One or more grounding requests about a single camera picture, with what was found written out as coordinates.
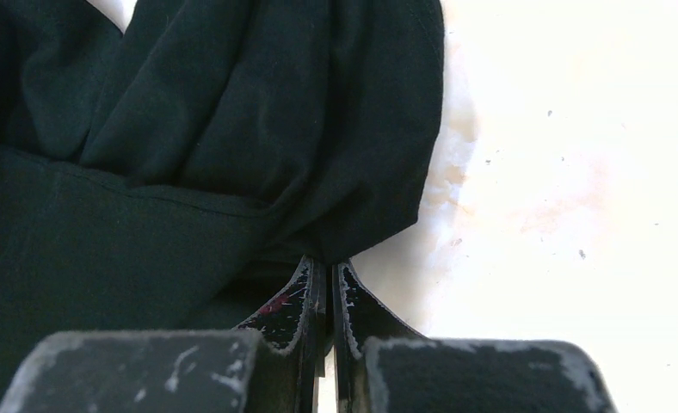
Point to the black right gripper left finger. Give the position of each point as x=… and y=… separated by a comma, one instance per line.
x=271, y=362

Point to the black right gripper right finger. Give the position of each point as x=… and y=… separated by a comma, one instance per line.
x=384, y=365

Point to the black printed t-shirt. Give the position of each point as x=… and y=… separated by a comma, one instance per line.
x=171, y=175

